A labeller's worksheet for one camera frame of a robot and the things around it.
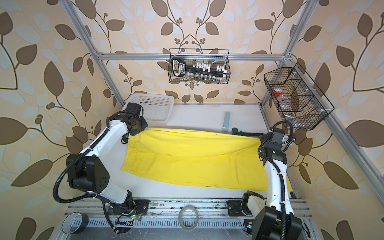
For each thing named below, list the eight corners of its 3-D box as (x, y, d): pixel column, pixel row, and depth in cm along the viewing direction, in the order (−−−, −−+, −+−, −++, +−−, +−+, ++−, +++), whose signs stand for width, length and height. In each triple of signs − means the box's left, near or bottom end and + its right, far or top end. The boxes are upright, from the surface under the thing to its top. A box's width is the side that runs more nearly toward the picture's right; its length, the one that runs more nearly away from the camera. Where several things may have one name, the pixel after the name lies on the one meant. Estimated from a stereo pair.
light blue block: (222, 130, 106) (222, 127, 103) (224, 114, 116) (225, 111, 113) (227, 131, 105) (228, 128, 103) (229, 114, 115) (230, 112, 113)
